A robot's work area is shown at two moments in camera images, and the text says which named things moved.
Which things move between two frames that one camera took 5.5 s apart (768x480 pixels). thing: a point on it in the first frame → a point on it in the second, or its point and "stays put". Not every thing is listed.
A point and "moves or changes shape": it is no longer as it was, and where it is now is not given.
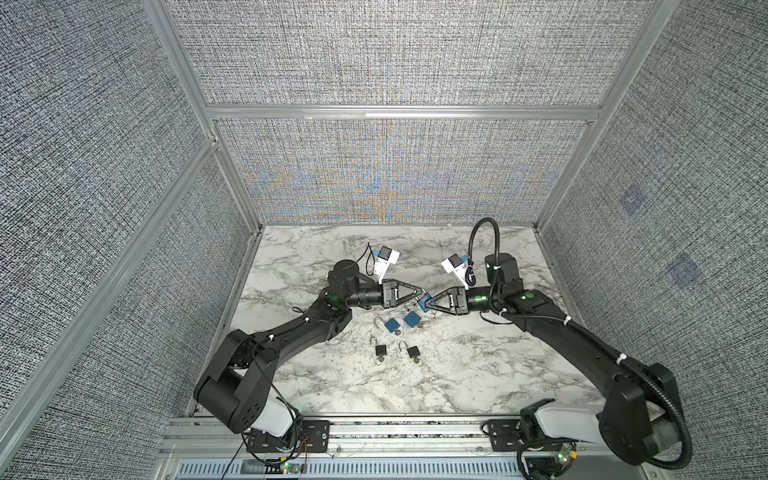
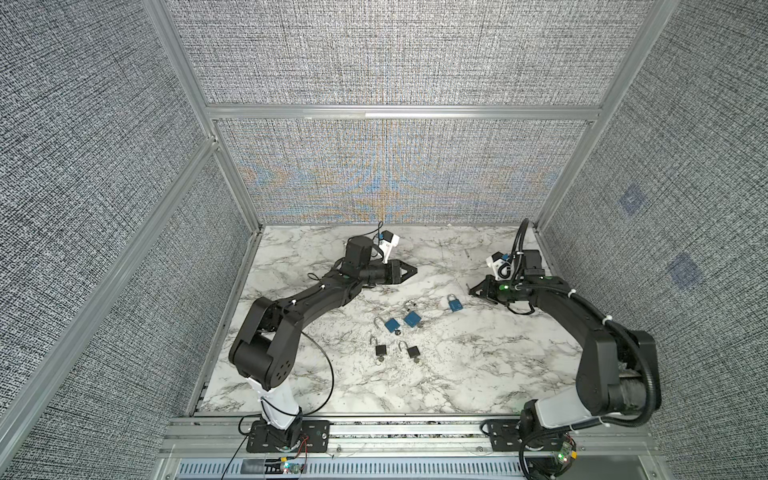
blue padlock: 412,319 stays put
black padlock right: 412,350 stays put
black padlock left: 380,350 stays put
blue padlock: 422,303 moves or changes shape
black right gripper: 457,300 → 487,288
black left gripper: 389,294 → 393,272
